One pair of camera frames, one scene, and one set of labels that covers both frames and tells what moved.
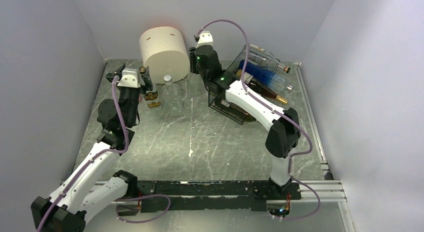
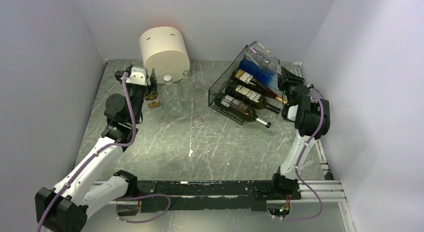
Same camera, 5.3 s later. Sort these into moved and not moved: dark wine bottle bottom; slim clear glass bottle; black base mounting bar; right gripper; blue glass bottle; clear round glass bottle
Moved: slim clear glass bottle; right gripper
Not moved: blue glass bottle; dark wine bottle bottom; clear round glass bottle; black base mounting bar
